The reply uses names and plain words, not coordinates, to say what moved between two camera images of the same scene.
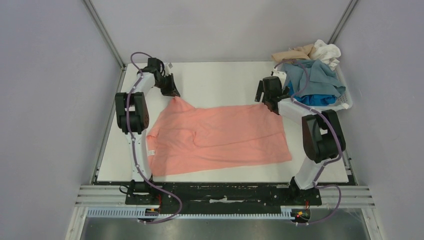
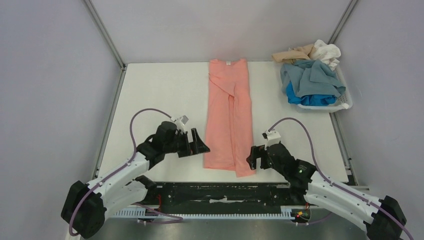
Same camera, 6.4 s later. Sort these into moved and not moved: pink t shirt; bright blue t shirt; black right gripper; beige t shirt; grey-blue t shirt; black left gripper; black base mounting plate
Moved: black right gripper; pink t shirt; black left gripper
Not moved: grey-blue t shirt; black base mounting plate; beige t shirt; bright blue t shirt
